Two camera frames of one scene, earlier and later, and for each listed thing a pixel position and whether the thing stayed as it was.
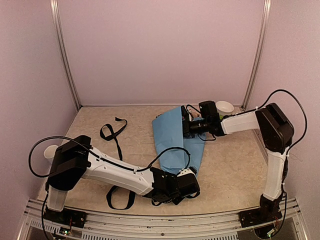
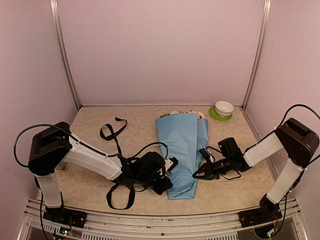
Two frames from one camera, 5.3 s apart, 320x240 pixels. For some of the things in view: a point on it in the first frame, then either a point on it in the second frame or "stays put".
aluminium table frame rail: [225, 226] stays put
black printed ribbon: [107, 133] stays put
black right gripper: [187, 131] → [205, 167]
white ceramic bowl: [224, 108] stays put
